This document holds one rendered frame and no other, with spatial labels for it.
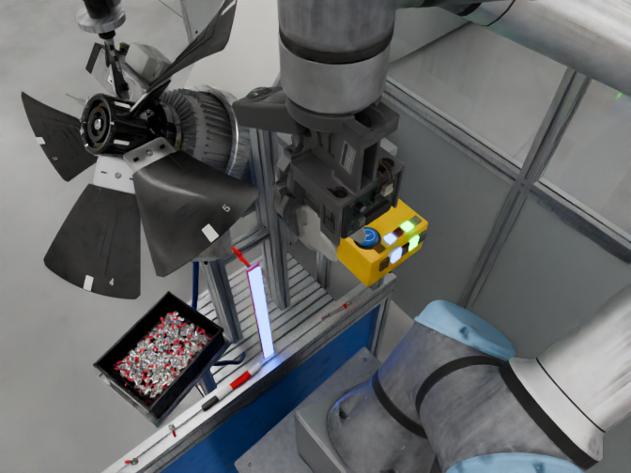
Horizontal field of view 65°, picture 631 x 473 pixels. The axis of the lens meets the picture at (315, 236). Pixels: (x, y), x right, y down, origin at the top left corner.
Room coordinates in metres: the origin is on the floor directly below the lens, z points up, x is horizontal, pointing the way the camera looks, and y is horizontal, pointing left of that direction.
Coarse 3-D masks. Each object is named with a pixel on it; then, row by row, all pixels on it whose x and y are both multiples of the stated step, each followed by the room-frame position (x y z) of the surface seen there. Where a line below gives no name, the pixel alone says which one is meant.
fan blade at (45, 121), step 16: (32, 112) 0.93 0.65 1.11; (48, 112) 0.89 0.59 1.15; (32, 128) 0.93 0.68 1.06; (48, 128) 0.89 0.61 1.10; (64, 128) 0.86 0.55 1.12; (80, 128) 0.83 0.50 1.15; (48, 144) 0.90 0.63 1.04; (64, 144) 0.87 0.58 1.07; (80, 144) 0.85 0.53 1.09; (64, 160) 0.88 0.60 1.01; (80, 160) 0.86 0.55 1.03; (96, 160) 0.84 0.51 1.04; (64, 176) 0.87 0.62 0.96
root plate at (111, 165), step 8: (104, 160) 0.74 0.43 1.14; (112, 160) 0.74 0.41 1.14; (120, 160) 0.74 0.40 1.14; (96, 168) 0.73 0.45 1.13; (104, 168) 0.73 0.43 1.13; (112, 168) 0.73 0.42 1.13; (120, 168) 0.74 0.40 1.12; (128, 168) 0.74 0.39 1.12; (96, 176) 0.72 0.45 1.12; (104, 176) 0.72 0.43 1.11; (112, 176) 0.72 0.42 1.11; (128, 176) 0.73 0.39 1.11; (96, 184) 0.71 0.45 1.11; (104, 184) 0.71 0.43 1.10; (112, 184) 0.71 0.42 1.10; (120, 184) 0.72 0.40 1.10; (128, 184) 0.72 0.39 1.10
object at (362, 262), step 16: (400, 208) 0.67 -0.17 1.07; (368, 224) 0.63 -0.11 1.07; (384, 224) 0.63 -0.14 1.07; (400, 224) 0.63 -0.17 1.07; (352, 240) 0.59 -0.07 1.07; (384, 240) 0.59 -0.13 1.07; (400, 240) 0.59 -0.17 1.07; (352, 256) 0.57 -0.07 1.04; (368, 256) 0.55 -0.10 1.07; (384, 256) 0.56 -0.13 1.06; (400, 256) 0.59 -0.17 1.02; (352, 272) 0.57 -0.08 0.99; (368, 272) 0.54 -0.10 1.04; (384, 272) 0.56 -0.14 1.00
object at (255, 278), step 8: (256, 272) 0.44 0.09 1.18; (256, 280) 0.44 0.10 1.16; (256, 288) 0.44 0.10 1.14; (256, 296) 0.44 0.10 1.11; (264, 296) 0.45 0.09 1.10; (256, 304) 0.44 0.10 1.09; (264, 304) 0.45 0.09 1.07; (256, 312) 0.43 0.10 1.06; (264, 312) 0.44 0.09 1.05; (264, 320) 0.44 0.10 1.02; (264, 328) 0.44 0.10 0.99; (264, 336) 0.44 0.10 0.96; (264, 344) 0.44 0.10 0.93; (264, 352) 0.44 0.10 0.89; (272, 352) 0.45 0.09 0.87
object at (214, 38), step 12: (228, 12) 0.80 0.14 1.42; (216, 24) 0.79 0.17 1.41; (228, 24) 0.75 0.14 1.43; (204, 36) 0.78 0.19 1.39; (216, 36) 0.75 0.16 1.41; (228, 36) 0.72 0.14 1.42; (192, 48) 0.77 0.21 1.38; (204, 48) 0.73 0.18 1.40; (216, 48) 0.71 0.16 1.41; (180, 60) 0.76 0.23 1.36; (192, 60) 0.72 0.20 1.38; (168, 72) 0.75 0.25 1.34; (156, 84) 0.75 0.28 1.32
